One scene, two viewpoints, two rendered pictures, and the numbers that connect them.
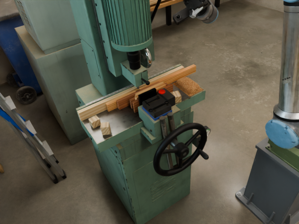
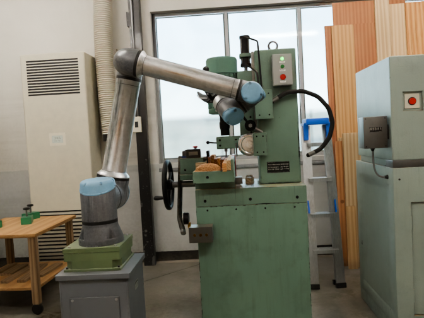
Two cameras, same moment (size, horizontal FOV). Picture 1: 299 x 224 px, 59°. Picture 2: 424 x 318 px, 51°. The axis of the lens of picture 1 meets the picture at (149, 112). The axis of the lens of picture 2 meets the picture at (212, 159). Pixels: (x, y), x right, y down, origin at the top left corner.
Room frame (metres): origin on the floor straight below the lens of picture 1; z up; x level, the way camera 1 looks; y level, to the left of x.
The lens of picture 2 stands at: (2.32, -2.11, 1.08)
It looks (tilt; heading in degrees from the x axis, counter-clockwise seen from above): 3 degrees down; 123
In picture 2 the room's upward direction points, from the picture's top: 3 degrees counter-clockwise
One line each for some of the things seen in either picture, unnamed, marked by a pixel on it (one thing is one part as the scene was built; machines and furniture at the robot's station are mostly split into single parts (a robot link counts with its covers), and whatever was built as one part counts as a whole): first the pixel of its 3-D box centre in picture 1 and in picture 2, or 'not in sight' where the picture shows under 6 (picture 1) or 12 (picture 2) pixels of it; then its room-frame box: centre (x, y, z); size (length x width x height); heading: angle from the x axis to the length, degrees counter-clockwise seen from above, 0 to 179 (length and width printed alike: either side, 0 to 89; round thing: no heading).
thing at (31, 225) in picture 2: not in sight; (20, 253); (-0.50, -0.26, 0.32); 0.66 x 0.57 x 0.64; 118
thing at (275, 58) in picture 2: not in sight; (281, 70); (1.39, 0.07, 1.40); 0.10 x 0.06 x 0.16; 29
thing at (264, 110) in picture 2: not in sight; (263, 105); (1.30, 0.01, 1.23); 0.09 x 0.08 x 0.15; 29
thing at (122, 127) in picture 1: (150, 113); (208, 172); (0.94, 0.00, 0.87); 0.61 x 0.30 x 0.06; 119
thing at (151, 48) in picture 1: (144, 50); (259, 144); (1.28, -0.01, 1.02); 0.09 x 0.07 x 0.12; 119
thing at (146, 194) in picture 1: (138, 151); (252, 260); (1.14, 0.10, 0.36); 0.58 x 0.45 x 0.71; 29
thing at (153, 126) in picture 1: (159, 115); (193, 164); (0.87, -0.04, 0.92); 0.15 x 0.13 x 0.09; 119
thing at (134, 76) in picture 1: (134, 73); (229, 143); (1.06, 0.05, 1.03); 0.14 x 0.07 x 0.09; 29
